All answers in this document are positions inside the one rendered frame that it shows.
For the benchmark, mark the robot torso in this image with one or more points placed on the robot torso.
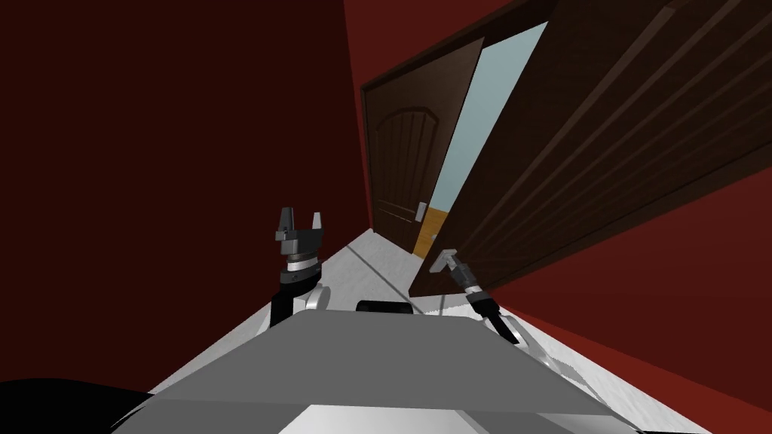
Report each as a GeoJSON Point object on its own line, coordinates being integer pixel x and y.
{"type": "Point", "coordinates": [374, 361]}

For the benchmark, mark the dark brown grooved door leaf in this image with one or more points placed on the dark brown grooved door leaf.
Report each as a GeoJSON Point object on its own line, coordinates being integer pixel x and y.
{"type": "Point", "coordinates": [603, 132]}

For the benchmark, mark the dark brown arched-panel door leaf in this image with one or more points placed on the dark brown arched-panel door leaf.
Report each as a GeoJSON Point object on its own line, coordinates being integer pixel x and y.
{"type": "Point", "coordinates": [404, 169]}

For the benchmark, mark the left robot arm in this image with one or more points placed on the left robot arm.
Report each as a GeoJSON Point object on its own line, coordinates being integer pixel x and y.
{"type": "Point", "coordinates": [283, 304]}

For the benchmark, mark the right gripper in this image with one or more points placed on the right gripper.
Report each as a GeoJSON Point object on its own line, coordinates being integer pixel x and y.
{"type": "Point", "coordinates": [463, 274]}

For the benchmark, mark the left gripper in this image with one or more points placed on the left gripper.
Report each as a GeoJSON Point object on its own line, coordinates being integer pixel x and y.
{"type": "Point", "coordinates": [300, 242]}

